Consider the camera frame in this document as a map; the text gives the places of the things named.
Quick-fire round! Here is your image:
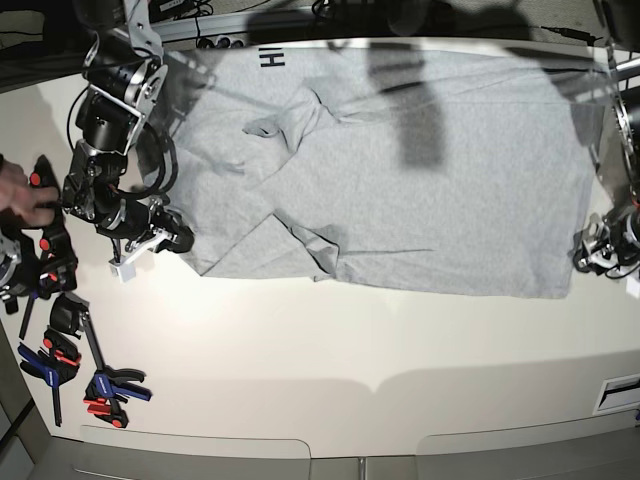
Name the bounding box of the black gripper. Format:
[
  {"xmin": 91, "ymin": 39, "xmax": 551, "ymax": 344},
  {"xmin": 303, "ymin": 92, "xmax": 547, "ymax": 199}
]
[
  {"xmin": 94, "ymin": 197, "xmax": 194, "ymax": 254},
  {"xmin": 572, "ymin": 210, "xmax": 639, "ymax": 280}
]

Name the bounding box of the grey T-shirt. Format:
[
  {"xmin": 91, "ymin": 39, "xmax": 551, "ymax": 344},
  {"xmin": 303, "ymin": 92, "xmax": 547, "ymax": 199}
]
[{"xmin": 165, "ymin": 46, "xmax": 606, "ymax": 298}]

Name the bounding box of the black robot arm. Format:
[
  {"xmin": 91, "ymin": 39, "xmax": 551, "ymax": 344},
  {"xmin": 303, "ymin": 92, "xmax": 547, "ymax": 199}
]
[
  {"xmin": 573, "ymin": 1, "xmax": 639, "ymax": 281},
  {"xmin": 61, "ymin": 1, "xmax": 194, "ymax": 254}
]

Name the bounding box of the person's hand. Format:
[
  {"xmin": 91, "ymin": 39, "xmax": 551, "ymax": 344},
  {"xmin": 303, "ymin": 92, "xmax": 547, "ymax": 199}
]
[{"xmin": 1, "ymin": 156, "xmax": 59, "ymax": 228}]

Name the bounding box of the blue red bar clamp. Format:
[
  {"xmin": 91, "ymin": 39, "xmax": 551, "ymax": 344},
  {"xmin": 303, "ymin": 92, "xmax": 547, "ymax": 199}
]
[
  {"xmin": 50, "ymin": 293, "xmax": 152, "ymax": 429},
  {"xmin": 19, "ymin": 221, "xmax": 78, "ymax": 340},
  {"xmin": 29, "ymin": 155, "xmax": 61, "ymax": 206},
  {"xmin": 17, "ymin": 327, "xmax": 82, "ymax": 427}
]

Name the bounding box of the white label plate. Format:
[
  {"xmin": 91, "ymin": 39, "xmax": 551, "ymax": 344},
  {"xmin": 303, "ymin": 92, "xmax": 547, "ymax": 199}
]
[{"xmin": 593, "ymin": 374, "xmax": 639, "ymax": 415}]

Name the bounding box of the handheld teleoperation device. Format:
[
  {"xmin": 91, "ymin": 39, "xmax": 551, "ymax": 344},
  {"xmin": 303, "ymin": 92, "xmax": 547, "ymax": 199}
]
[{"xmin": 1, "ymin": 225, "xmax": 51, "ymax": 315}]

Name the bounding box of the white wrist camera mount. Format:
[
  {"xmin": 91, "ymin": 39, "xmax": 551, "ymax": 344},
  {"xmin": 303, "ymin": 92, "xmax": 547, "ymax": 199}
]
[{"xmin": 109, "ymin": 227, "xmax": 172, "ymax": 283}]

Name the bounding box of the black cable with plug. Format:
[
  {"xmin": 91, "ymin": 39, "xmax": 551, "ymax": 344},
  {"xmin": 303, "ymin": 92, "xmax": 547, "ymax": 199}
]
[{"xmin": 540, "ymin": 24, "xmax": 601, "ymax": 49}]

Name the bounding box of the aluminium rail with cables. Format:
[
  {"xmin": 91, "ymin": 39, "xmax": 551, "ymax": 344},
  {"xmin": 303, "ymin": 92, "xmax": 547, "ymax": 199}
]
[{"xmin": 114, "ymin": 0, "xmax": 301, "ymax": 51}]

